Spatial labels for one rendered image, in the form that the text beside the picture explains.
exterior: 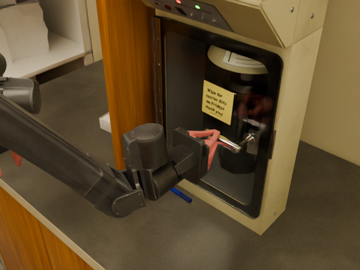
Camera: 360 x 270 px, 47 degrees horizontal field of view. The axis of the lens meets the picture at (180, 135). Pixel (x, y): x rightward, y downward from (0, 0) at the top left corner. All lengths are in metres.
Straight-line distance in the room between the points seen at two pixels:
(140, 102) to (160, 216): 0.28
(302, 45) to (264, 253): 0.46
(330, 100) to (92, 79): 0.87
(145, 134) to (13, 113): 0.21
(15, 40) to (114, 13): 1.04
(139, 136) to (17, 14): 1.28
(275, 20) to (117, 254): 0.60
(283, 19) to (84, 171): 0.38
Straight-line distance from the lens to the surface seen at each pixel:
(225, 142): 0.82
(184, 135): 0.75
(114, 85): 0.96
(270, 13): 0.63
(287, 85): 0.77
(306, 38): 0.77
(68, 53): 1.92
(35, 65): 1.85
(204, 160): 0.77
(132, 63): 0.97
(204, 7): 0.70
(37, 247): 1.41
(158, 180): 0.70
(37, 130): 0.62
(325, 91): 1.25
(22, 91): 0.86
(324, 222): 1.08
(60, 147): 0.64
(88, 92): 1.55
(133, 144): 0.67
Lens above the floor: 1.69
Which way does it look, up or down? 36 degrees down
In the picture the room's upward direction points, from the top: straight up
